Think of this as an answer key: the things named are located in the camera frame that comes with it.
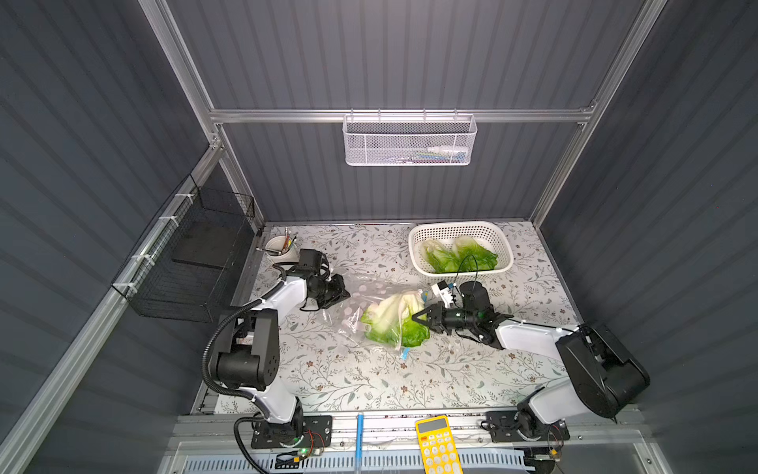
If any clear zip-top bag pink seal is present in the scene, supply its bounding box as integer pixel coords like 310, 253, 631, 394
336, 280, 432, 357

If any black wire mesh basket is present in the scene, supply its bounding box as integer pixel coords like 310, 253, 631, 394
112, 178, 257, 323

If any chinese cabbage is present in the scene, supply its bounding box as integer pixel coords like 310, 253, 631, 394
452, 235, 499, 273
422, 239, 460, 274
359, 290, 430, 350

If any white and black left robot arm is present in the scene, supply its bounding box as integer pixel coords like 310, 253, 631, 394
201, 249, 349, 444

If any white wire wall basket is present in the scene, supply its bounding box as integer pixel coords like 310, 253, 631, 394
341, 114, 478, 167

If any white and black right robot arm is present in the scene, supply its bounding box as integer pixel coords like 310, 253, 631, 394
412, 282, 651, 442

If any white cup pen holder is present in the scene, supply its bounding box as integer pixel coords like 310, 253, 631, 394
257, 227, 299, 264

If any yellow calculator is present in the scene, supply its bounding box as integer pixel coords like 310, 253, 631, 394
416, 416, 463, 474

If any white slotted cable duct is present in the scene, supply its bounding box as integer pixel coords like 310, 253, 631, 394
180, 448, 537, 474

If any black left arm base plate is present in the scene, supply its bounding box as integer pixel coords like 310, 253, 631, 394
249, 416, 334, 450

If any white perforated plastic basket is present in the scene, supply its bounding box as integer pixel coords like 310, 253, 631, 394
408, 221, 514, 278

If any blue pen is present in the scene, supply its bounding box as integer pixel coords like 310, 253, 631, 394
353, 413, 364, 474

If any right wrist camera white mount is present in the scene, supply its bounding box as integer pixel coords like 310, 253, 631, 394
430, 280, 456, 308

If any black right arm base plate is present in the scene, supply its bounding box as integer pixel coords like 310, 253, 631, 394
480, 409, 570, 444

